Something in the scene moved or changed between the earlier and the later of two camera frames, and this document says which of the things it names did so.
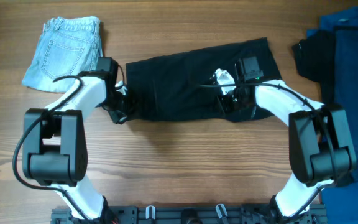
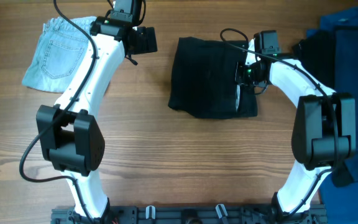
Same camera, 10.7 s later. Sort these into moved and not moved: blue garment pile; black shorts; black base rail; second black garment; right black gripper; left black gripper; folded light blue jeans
Moved: right black gripper; left black gripper; black shorts
Not moved: second black garment; blue garment pile; black base rail; folded light blue jeans
